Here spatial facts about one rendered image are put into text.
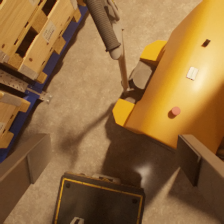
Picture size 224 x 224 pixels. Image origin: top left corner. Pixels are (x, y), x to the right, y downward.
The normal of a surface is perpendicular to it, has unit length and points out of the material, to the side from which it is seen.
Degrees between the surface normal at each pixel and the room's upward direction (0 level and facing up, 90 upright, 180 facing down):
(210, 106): 0
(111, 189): 0
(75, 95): 0
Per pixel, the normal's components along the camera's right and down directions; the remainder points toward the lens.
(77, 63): -0.13, -0.15
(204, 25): -0.34, -0.25
